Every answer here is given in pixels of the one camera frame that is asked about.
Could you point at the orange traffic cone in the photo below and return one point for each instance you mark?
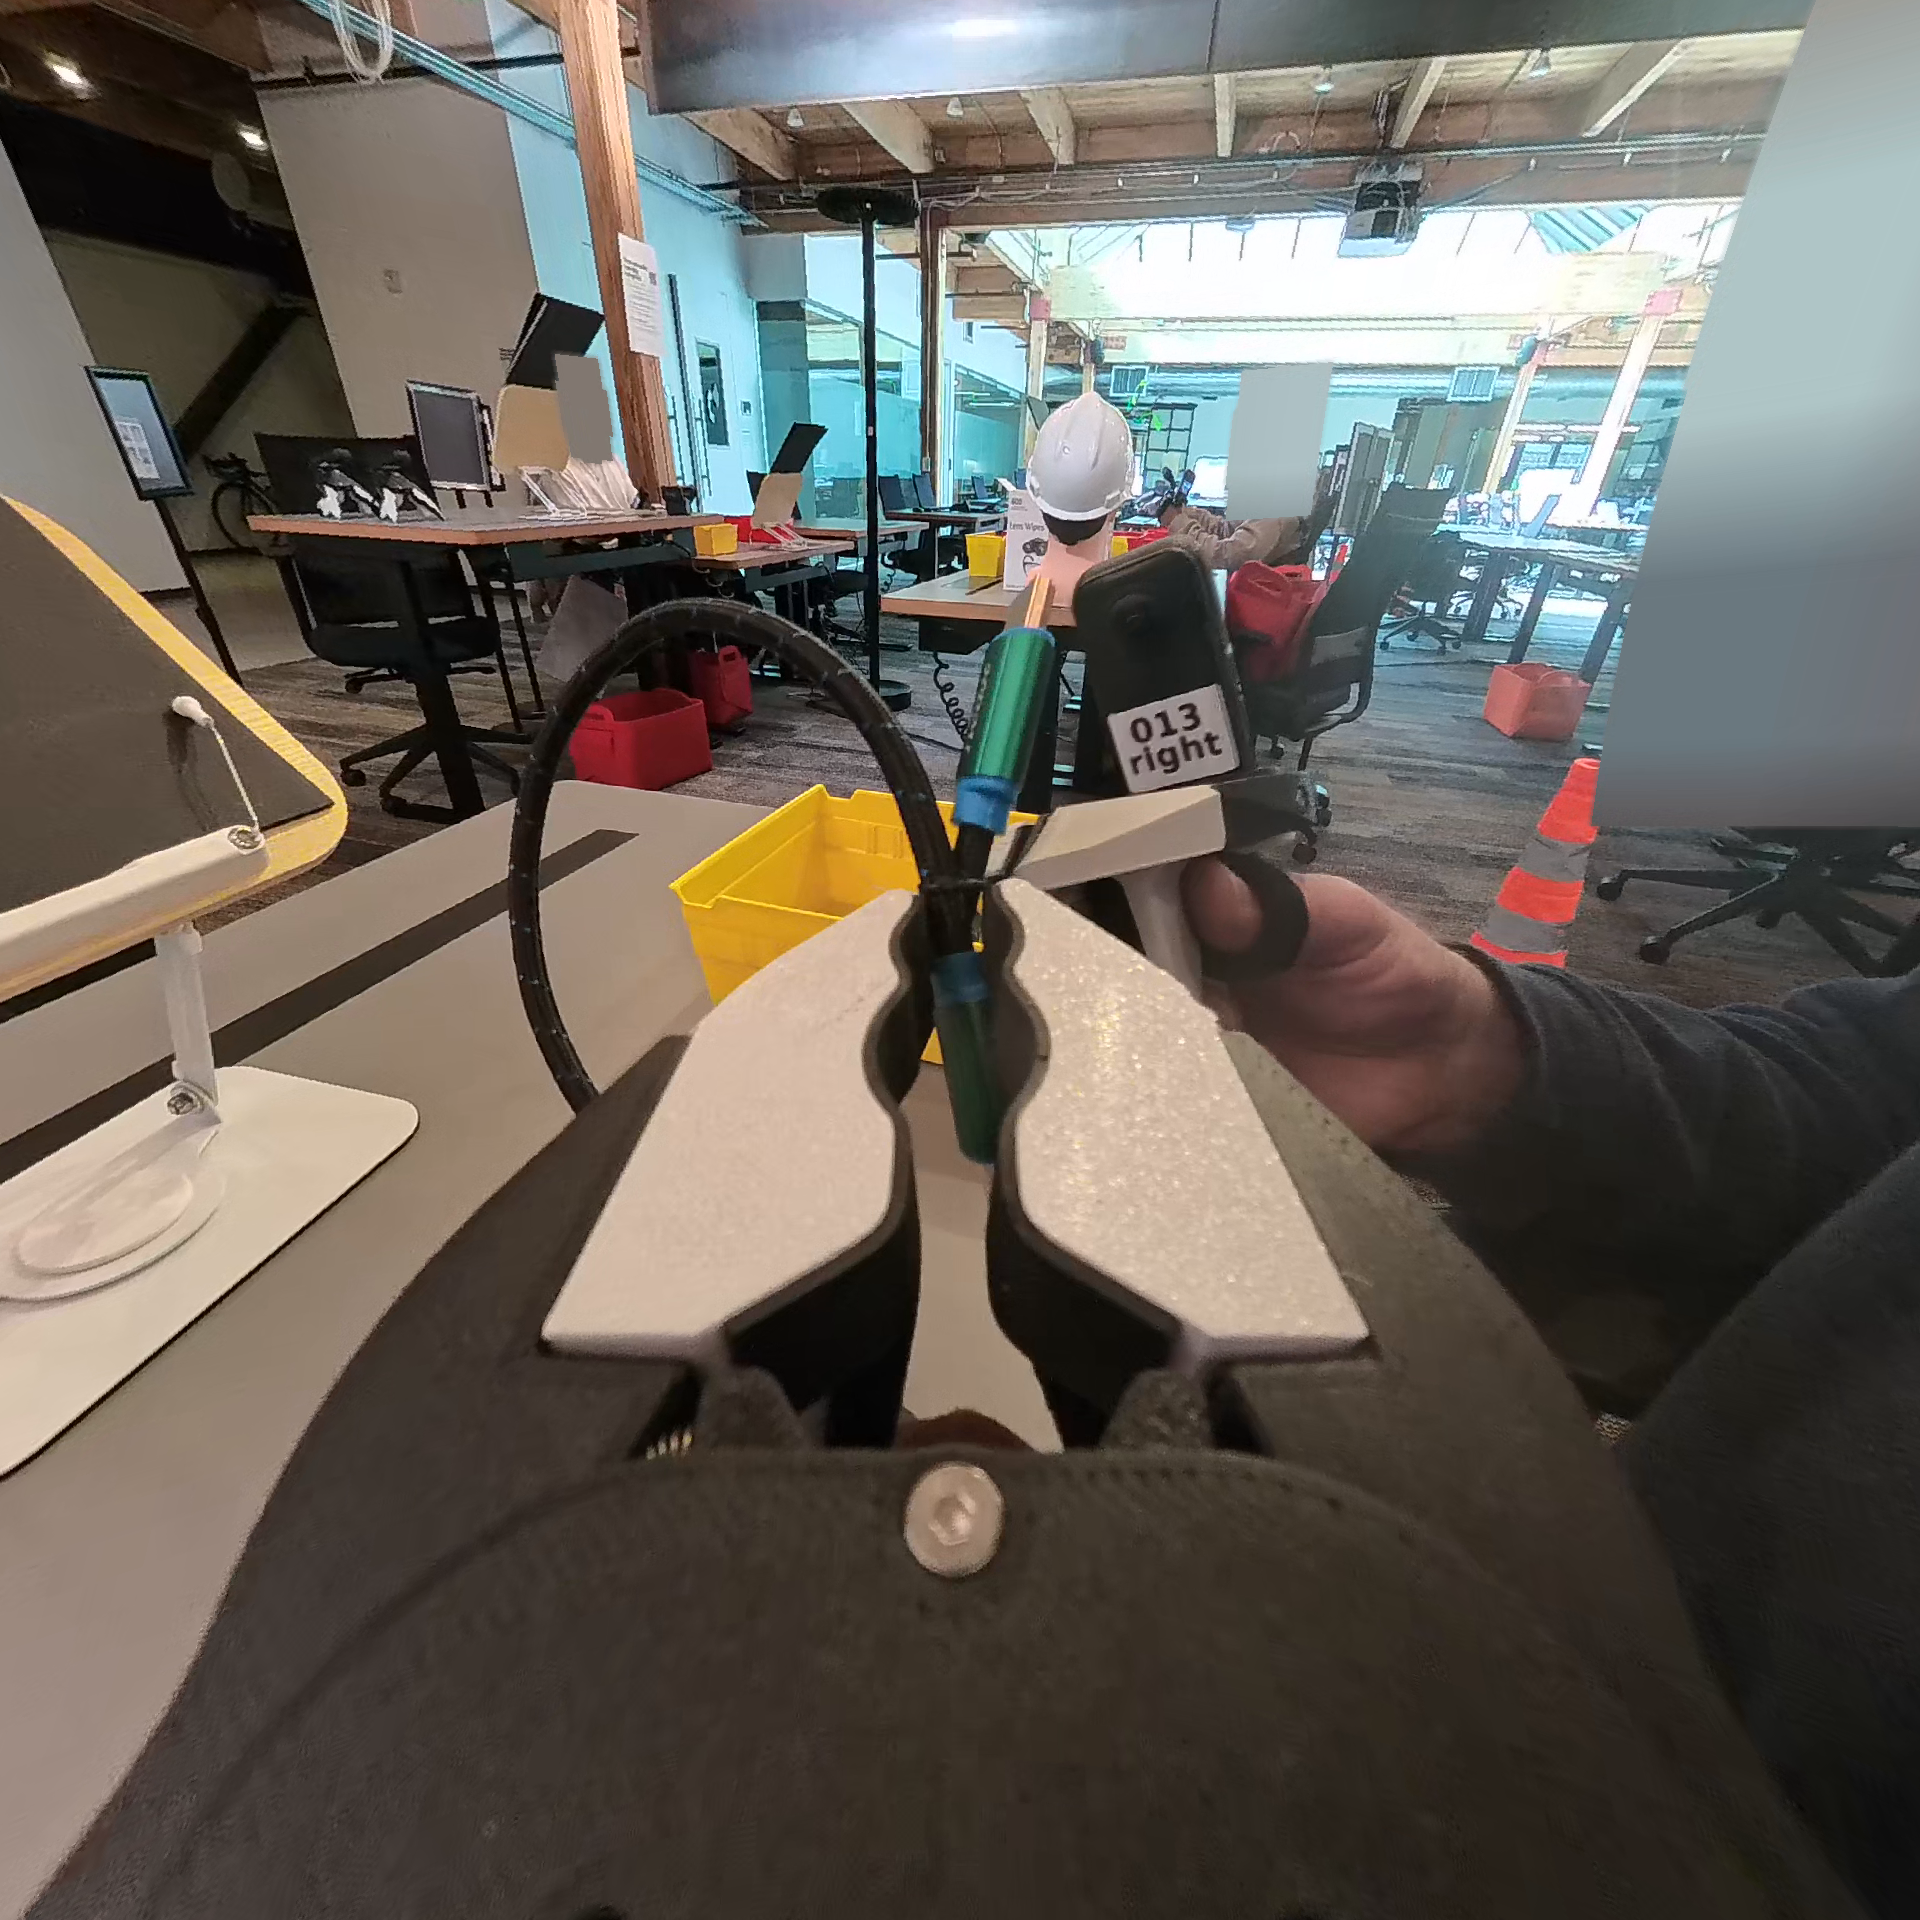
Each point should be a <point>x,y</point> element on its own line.
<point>1546,871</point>

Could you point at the red bag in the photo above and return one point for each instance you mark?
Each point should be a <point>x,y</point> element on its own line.
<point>721,685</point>

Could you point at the white bracket bar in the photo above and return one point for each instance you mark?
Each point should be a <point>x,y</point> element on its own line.
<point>135,894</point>

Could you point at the yellow plastic bin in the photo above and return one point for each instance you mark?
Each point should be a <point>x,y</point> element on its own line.
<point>788,901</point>

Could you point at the black computer monitor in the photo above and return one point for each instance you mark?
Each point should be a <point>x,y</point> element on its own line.
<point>450,435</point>

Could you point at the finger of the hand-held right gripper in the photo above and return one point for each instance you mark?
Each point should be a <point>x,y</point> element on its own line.
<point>1126,856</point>

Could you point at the black mesh office chair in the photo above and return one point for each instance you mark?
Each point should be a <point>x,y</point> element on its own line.
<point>1336,632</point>
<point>1773,885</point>

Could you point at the black stand pole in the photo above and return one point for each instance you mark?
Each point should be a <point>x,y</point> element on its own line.
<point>871,452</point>

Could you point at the mannequin head white helmet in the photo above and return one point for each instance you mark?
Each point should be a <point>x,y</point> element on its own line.
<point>1082,467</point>

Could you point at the person's right forearm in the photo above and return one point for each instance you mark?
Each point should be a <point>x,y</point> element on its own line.
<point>1710,1125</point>

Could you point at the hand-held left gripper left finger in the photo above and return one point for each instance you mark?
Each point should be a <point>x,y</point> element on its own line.
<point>721,1202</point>

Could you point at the person's right hand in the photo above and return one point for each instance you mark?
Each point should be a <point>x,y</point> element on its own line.
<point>1365,1006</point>

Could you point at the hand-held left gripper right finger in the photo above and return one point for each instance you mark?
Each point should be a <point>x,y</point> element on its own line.
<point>1188,1202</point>

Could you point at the small yellow bin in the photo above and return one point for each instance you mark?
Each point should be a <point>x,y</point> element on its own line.
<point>981,556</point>
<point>718,540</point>

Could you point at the wooden rimmed black panel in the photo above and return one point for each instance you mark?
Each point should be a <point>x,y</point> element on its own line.
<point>122,722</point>

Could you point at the long wooden work desk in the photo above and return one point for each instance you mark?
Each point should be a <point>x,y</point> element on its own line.
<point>481,530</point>

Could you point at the wooden top office desk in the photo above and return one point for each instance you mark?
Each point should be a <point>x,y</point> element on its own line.
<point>957,603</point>

